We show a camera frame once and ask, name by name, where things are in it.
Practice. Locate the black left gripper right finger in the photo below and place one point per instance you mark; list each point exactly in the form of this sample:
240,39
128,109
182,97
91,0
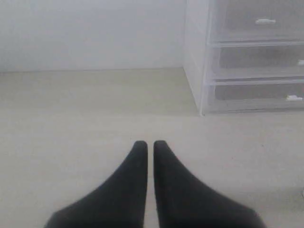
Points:
183,201

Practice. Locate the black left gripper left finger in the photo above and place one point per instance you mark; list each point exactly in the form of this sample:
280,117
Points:
118,203

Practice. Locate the bottom clear drawer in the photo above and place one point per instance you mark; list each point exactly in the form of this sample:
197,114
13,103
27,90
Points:
258,96

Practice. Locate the clear drawer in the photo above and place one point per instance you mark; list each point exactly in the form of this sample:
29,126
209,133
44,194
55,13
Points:
234,63
257,20
258,96

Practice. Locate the white plastic drawer cabinet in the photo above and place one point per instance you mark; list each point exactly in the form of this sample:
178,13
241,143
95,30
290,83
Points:
199,44

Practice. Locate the middle clear drawer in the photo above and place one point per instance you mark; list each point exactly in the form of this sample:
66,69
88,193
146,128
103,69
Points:
234,63

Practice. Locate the top left clear drawer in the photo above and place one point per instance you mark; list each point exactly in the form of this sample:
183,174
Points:
257,20

